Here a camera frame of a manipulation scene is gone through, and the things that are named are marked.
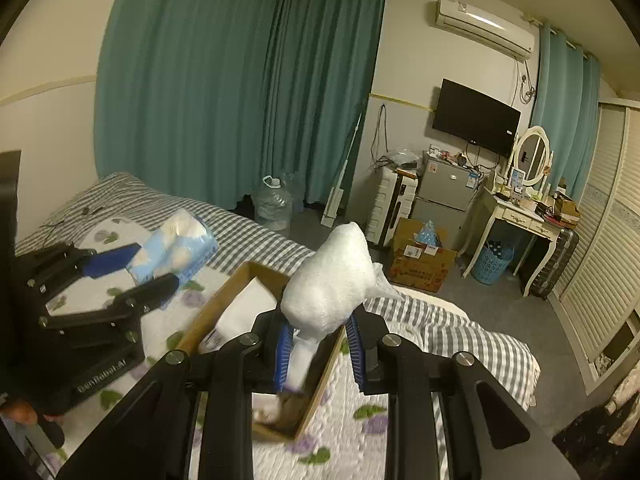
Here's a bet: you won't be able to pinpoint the white dressing table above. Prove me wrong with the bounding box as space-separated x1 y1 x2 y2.
457 184 562 297

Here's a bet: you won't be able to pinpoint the small grey fridge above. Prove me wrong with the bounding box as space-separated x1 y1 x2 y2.
414 152 482 252

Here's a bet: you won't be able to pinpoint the blue plastic basket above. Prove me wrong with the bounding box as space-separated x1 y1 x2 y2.
471 239 516 284

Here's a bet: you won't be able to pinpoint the person's left hand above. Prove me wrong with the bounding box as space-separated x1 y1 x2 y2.
0 398 41 426

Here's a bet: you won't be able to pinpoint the printed cardboard box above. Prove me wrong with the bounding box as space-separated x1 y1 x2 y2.
389 217 459 294

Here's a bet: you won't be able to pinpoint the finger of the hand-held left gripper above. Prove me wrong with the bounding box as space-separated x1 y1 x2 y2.
16 241 147 292
38 274 181 332

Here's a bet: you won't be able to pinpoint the white fluffy towel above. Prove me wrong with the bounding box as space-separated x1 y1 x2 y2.
279 220 398 393

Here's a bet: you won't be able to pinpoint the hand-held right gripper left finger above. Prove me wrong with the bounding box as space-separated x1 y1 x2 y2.
55 310 297 480

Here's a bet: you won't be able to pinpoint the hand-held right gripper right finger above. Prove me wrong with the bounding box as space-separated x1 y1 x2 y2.
345 310 583 480

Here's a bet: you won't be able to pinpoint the large clear water bottle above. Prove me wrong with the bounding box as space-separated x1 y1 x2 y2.
255 175 295 234

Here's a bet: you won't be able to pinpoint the white floral quilt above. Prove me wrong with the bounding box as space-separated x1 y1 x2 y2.
42 215 446 480

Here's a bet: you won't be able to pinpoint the light blue tissue multipack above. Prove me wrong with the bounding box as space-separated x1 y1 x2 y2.
127 210 220 283

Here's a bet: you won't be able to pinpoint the white air conditioner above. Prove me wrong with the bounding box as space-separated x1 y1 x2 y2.
433 0 536 62

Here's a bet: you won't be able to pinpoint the brown cardboard box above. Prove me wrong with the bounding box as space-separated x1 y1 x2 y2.
177 261 348 444

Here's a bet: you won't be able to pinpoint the hanging patterned clothes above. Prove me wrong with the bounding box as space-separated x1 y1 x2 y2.
604 364 640 447

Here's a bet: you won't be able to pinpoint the white drawer cabinet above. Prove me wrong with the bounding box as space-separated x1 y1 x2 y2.
365 165 419 248

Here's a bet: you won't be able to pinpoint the oval white vanity mirror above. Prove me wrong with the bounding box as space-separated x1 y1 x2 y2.
512 125 555 189

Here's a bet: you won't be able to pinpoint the blue plastic bag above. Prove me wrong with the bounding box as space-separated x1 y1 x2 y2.
416 220 443 248

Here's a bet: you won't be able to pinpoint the white mop pole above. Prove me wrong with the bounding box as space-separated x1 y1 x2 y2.
321 112 364 227

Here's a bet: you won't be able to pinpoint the narrow teal curtain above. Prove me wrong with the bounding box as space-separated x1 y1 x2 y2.
529 22 602 202

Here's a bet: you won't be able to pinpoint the clear plastic bag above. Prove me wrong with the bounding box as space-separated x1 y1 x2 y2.
387 147 422 172

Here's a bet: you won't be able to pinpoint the white louvred wardrobe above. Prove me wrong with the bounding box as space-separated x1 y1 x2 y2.
547 100 640 397

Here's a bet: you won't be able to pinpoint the black wall television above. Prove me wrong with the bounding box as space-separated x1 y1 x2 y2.
432 78 522 158

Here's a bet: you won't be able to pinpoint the hanging wall cable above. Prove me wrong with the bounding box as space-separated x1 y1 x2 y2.
372 104 392 167

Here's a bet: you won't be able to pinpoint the white printed plastic package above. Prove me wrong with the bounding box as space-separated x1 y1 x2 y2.
197 277 288 356

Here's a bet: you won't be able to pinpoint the dark checked suitcase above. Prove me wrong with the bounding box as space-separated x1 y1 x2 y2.
517 227 581 301

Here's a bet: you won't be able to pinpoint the brown box on dresser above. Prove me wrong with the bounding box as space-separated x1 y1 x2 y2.
552 192 582 222

